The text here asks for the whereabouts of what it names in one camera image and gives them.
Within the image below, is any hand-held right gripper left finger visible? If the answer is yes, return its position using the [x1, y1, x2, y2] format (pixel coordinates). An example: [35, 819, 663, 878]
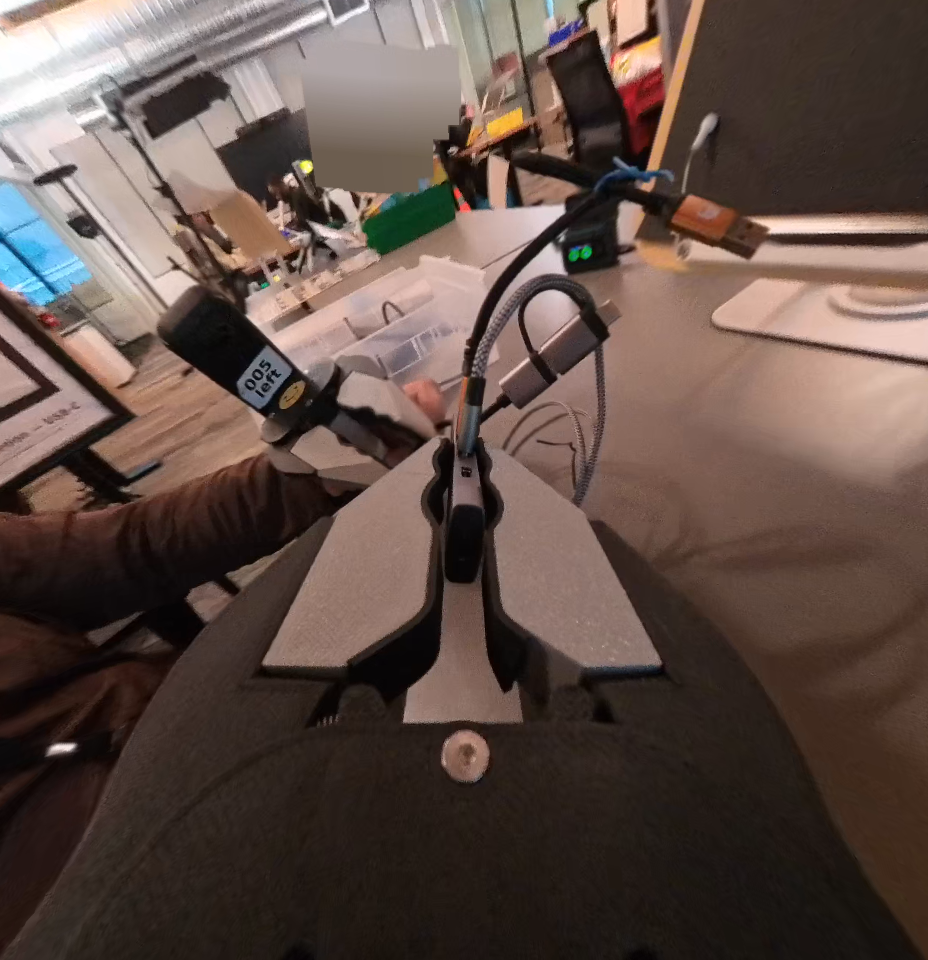
[261, 438, 454, 695]

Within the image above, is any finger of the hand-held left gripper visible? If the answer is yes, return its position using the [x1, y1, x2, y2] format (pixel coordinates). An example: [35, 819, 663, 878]
[332, 367, 438, 460]
[269, 438, 378, 492]

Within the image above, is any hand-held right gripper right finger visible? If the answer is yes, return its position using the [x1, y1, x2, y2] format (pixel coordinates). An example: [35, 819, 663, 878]
[475, 441, 665, 695]

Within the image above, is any black usb-c port connector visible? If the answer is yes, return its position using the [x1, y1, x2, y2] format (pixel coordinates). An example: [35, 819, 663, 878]
[441, 459, 487, 586]

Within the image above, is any grey usb adapter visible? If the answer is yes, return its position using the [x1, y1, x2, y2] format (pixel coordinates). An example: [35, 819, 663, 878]
[497, 288, 622, 410]

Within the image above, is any black cable with orange plugs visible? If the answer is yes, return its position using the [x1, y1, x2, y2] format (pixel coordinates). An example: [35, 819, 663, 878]
[449, 150, 772, 459]

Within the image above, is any person's left forearm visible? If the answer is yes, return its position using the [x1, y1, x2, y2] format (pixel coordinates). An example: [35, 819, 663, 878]
[0, 450, 360, 635]

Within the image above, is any person's left hand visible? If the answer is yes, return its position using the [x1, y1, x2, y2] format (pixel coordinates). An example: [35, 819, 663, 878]
[401, 377, 447, 425]

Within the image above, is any clear plastic bin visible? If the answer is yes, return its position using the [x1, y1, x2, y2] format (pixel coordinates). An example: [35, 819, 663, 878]
[269, 255, 502, 384]

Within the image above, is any white trash bin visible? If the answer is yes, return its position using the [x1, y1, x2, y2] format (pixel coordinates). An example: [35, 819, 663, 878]
[62, 326, 136, 389]

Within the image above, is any cardboard sheet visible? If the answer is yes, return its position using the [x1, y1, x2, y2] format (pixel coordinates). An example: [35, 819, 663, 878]
[209, 187, 294, 265]

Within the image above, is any black tripod stand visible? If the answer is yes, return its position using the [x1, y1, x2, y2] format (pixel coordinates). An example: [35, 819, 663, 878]
[96, 75, 251, 301]

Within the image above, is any green plastic bin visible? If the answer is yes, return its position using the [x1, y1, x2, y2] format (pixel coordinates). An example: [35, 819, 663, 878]
[362, 183, 457, 256]

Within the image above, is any black and white marker board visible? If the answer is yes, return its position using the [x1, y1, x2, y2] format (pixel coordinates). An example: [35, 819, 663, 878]
[0, 273, 135, 496]

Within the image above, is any window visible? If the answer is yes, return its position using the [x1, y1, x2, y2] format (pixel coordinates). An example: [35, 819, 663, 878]
[0, 180, 84, 310]

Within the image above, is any black hanging screen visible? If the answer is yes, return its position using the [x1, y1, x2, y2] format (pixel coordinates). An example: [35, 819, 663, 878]
[140, 73, 232, 141]

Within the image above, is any black device with green lights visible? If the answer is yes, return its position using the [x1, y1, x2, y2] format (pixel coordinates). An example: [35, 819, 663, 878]
[557, 193, 622, 275]

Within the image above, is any blue twist tie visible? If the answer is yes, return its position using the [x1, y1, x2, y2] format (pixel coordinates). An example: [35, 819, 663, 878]
[595, 157, 675, 198]

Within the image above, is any black office chair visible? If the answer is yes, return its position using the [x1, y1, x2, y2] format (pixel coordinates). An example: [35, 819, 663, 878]
[546, 30, 633, 174]

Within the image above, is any person's torso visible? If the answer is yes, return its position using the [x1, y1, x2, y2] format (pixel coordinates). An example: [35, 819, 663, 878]
[0, 611, 180, 960]

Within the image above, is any silver monitor stand base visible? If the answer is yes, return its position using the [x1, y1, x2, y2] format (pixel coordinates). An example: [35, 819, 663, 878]
[711, 277, 928, 369]

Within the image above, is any red tool cart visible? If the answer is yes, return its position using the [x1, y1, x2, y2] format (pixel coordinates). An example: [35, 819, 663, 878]
[612, 37, 669, 160]

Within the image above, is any plywood board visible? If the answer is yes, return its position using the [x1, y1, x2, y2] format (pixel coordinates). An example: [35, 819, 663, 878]
[635, 0, 708, 271]

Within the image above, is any computer monitor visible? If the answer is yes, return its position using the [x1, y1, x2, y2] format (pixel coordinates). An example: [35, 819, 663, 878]
[659, 0, 928, 297]

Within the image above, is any silver ventilation duct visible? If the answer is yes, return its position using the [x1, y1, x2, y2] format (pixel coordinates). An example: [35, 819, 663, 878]
[0, 0, 345, 132]

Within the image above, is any white cable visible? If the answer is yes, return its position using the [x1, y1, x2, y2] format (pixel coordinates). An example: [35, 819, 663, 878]
[680, 112, 721, 198]

